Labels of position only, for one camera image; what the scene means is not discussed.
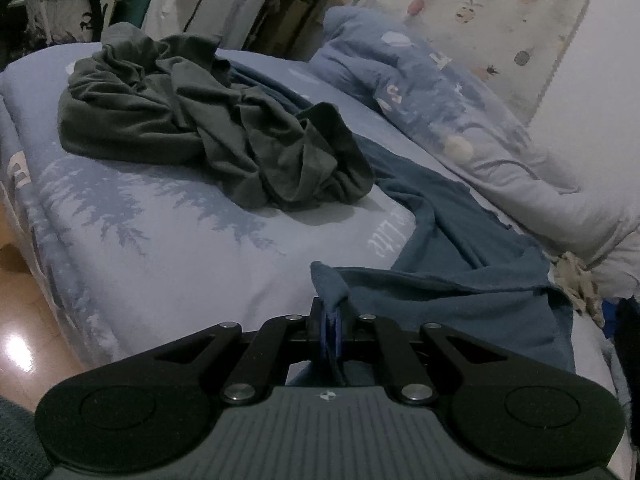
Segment light blue printed duvet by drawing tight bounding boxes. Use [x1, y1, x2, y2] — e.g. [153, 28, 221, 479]
[307, 7, 640, 301]

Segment white tote bag black handles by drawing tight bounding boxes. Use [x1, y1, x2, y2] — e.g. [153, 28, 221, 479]
[5, 0, 108, 46]

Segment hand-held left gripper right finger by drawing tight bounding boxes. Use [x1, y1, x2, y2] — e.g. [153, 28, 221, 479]
[332, 305, 506, 406]

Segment dark green shirt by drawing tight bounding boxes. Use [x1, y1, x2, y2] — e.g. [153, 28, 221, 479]
[57, 22, 375, 211]

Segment blue shirt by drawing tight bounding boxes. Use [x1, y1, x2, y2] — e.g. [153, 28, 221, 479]
[220, 57, 576, 388]

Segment dark blue striped jacket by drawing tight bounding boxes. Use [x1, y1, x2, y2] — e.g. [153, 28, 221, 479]
[602, 295, 640, 391]

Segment light blue printed bed sheet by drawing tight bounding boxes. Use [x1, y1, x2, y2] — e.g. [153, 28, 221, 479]
[0, 42, 640, 411]

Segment pineapple print curtain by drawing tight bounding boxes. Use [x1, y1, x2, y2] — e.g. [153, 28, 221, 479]
[335, 0, 608, 126]

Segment cardboard box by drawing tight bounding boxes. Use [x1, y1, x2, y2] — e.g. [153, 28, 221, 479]
[260, 0, 346, 61]

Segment teal container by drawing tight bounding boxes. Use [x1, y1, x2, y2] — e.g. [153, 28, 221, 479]
[117, 0, 161, 28]

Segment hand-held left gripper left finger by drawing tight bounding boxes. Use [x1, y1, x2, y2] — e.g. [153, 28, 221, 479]
[152, 297, 333, 406]

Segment teal knit fabric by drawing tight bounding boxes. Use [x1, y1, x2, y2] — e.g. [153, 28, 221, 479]
[0, 395, 53, 480]

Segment beige crumpled cloth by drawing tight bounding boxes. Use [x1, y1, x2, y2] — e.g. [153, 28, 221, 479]
[547, 250, 606, 328]

